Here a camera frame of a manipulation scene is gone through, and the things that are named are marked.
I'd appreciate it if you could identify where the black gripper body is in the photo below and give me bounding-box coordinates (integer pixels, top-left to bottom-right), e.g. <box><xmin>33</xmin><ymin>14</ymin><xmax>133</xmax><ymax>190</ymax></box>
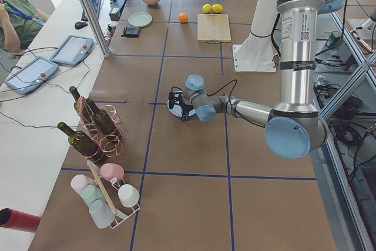
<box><xmin>167</xmin><ymin>92</ymin><xmax>191</xmax><ymax>121</ymax></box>

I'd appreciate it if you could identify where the light blue plate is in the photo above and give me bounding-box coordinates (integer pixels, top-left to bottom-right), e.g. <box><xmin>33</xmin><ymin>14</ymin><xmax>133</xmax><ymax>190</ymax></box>
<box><xmin>167</xmin><ymin>101</ymin><xmax>196</xmax><ymax>119</ymax></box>

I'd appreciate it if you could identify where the orange fruit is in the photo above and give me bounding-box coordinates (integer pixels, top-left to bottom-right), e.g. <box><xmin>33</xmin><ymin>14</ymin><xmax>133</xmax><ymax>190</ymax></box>
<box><xmin>179</xmin><ymin>13</ymin><xmax>189</xmax><ymax>24</ymax></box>

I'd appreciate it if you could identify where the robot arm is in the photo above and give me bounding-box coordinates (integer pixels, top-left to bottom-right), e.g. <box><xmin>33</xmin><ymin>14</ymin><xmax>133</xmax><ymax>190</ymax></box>
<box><xmin>167</xmin><ymin>0</ymin><xmax>345</xmax><ymax>159</ymax></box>

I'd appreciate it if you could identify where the light green plate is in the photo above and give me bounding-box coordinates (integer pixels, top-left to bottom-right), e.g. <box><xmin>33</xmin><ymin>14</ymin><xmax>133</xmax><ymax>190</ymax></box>
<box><xmin>127</xmin><ymin>12</ymin><xmax>153</xmax><ymax>28</ymax></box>

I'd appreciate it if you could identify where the bamboo cutting board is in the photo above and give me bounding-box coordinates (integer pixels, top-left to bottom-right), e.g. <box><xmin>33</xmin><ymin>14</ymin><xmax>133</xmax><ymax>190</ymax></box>
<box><xmin>197</xmin><ymin>14</ymin><xmax>231</xmax><ymax>43</ymax></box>

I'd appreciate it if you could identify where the dark grey folded cloth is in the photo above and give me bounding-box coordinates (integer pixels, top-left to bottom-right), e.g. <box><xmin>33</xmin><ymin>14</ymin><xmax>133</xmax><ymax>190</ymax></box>
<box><xmin>121</xmin><ymin>26</ymin><xmax>141</xmax><ymax>38</ymax></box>

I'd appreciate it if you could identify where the lower yellow lemon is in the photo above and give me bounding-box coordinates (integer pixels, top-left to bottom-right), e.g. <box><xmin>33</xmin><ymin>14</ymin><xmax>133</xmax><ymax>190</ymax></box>
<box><xmin>202</xmin><ymin>4</ymin><xmax>212</xmax><ymax>14</ymax></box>

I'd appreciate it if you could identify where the yellow lemon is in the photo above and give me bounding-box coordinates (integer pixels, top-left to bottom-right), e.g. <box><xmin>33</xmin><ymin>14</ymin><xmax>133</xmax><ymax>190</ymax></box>
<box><xmin>211</xmin><ymin>4</ymin><xmax>223</xmax><ymax>14</ymax></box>
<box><xmin>202</xmin><ymin>4</ymin><xmax>212</xmax><ymax>14</ymax></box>

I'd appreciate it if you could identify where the upper yellow lemon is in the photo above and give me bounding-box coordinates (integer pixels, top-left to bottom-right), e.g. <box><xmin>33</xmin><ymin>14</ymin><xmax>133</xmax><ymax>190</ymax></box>
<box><xmin>211</xmin><ymin>4</ymin><xmax>223</xmax><ymax>14</ymax></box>

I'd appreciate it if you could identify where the dark green wine bottle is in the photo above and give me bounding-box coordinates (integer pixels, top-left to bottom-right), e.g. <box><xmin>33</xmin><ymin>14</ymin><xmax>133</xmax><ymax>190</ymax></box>
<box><xmin>57</xmin><ymin>122</ymin><xmax>105</xmax><ymax>163</ymax></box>

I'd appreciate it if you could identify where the white cup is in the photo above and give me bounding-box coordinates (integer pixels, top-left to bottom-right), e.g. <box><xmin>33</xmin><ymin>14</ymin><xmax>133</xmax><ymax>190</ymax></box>
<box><xmin>118</xmin><ymin>184</ymin><xmax>140</xmax><ymax>208</ymax></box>

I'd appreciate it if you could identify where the white cup rack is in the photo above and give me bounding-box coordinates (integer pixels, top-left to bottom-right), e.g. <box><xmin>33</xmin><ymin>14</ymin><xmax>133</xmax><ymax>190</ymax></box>
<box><xmin>87</xmin><ymin>162</ymin><xmax>140</xmax><ymax>229</ymax></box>

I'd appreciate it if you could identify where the far teach pendant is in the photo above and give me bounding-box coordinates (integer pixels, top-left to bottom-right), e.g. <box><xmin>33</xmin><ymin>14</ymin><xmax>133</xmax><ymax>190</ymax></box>
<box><xmin>50</xmin><ymin>35</ymin><xmax>93</xmax><ymax>66</ymax></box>

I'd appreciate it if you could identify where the teach pendant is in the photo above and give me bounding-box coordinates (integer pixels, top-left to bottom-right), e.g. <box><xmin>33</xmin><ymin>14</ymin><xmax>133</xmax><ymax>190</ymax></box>
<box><xmin>5</xmin><ymin>56</ymin><xmax>59</xmax><ymax>95</ymax></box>
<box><xmin>50</xmin><ymin>35</ymin><xmax>93</xmax><ymax>66</ymax></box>

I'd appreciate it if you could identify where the black computer mouse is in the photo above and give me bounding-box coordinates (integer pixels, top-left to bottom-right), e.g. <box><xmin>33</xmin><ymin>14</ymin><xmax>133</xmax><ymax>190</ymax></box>
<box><xmin>74</xmin><ymin>21</ymin><xmax>88</xmax><ymax>30</ymax></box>

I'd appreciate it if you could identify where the black keyboard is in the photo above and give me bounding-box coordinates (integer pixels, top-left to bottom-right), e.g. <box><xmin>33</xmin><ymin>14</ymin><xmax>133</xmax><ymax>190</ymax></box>
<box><xmin>90</xmin><ymin>0</ymin><xmax>102</xmax><ymax>18</ymax></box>

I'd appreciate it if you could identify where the pale pink cup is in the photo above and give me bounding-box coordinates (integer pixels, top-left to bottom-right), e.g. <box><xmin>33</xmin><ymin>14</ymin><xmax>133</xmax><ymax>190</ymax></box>
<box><xmin>70</xmin><ymin>174</ymin><xmax>97</xmax><ymax>195</ymax></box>

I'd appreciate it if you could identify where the mint green cup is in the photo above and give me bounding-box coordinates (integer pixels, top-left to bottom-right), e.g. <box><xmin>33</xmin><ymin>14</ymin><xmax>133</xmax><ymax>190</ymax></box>
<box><xmin>79</xmin><ymin>185</ymin><xmax>105</xmax><ymax>206</ymax></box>

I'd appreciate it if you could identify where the light blue cup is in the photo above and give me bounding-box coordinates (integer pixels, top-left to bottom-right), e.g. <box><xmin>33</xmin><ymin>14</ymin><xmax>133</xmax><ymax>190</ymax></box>
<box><xmin>89</xmin><ymin>199</ymin><xmax>115</xmax><ymax>229</ymax></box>

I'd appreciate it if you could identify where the near teach pendant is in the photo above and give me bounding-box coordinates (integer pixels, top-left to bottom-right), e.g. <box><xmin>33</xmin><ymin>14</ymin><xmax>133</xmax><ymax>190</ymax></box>
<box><xmin>5</xmin><ymin>56</ymin><xmax>59</xmax><ymax>95</ymax></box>

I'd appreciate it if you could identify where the seated person green shirt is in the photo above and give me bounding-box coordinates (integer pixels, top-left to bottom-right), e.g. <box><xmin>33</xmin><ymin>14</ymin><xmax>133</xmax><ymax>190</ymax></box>
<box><xmin>1</xmin><ymin>0</ymin><xmax>49</xmax><ymax>53</ymax></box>

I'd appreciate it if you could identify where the red cylinder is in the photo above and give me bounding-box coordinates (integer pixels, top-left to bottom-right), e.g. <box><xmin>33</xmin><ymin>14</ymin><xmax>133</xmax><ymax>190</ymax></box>
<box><xmin>1</xmin><ymin>208</ymin><xmax>41</xmax><ymax>233</ymax></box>

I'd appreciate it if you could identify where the copper wire wine rack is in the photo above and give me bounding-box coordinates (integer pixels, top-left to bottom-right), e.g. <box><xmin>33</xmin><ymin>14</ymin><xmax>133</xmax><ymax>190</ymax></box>
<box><xmin>74</xmin><ymin>96</ymin><xmax>124</xmax><ymax>160</ymax></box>

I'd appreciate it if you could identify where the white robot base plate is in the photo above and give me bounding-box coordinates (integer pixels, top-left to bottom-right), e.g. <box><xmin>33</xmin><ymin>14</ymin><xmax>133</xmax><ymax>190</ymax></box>
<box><xmin>232</xmin><ymin>43</ymin><xmax>276</xmax><ymax>72</ymax></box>

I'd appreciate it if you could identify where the aluminium frame post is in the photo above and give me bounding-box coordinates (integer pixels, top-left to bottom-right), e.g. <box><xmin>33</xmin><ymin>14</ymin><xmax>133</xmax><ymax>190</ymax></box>
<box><xmin>79</xmin><ymin>0</ymin><xmax>110</xmax><ymax>58</ymax></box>

